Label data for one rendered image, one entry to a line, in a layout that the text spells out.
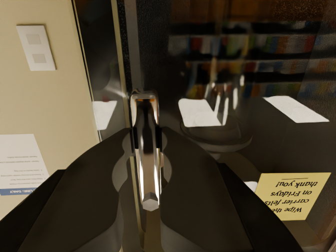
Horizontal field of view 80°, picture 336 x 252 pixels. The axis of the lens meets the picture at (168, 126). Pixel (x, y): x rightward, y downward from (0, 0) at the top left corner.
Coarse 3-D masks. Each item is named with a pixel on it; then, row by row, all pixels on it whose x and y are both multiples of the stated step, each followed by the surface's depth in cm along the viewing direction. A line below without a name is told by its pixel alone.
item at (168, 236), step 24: (168, 144) 10; (192, 144) 10; (168, 168) 10; (192, 168) 9; (216, 168) 9; (168, 192) 8; (192, 192) 8; (216, 192) 8; (168, 216) 7; (192, 216) 7; (216, 216) 7; (168, 240) 7; (192, 240) 6; (216, 240) 6; (240, 240) 6
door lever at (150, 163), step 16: (144, 96) 11; (144, 112) 11; (144, 128) 12; (144, 144) 12; (144, 160) 13; (160, 160) 19; (144, 176) 13; (160, 176) 14; (144, 192) 14; (160, 192) 15; (144, 208) 15
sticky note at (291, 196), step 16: (272, 176) 21; (288, 176) 21; (304, 176) 21; (320, 176) 21; (256, 192) 22; (272, 192) 22; (288, 192) 22; (304, 192) 22; (272, 208) 24; (288, 208) 24; (304, 208) 24
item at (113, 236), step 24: (96, 144) 10; (120, 144) 10; (72, 168) 9; (96, 168) 9; (120, 168) 10; (72, 192) 8; (96, 192) 8; (48, 216) 7; (72, 216) 7; (96, 216) 7; (120, 216) 8; (24, 240) 6; (48, 240) 6; (72, 240) 6; (96, 240) 6; (120, 240) 7
